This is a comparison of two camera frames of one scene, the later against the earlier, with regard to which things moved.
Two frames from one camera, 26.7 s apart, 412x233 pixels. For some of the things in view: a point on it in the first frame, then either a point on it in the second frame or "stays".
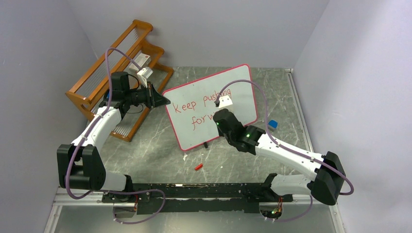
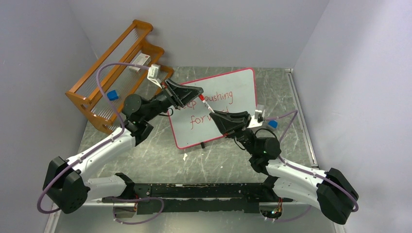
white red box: x=143 y=60 stays
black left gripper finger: x=157 y=100 → x=184 y=94
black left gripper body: x=145 y=94 → x=166 y=92
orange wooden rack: x=121 y=80 stays
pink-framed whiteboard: x=192 y=105 stays
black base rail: x=189 y=197 stays
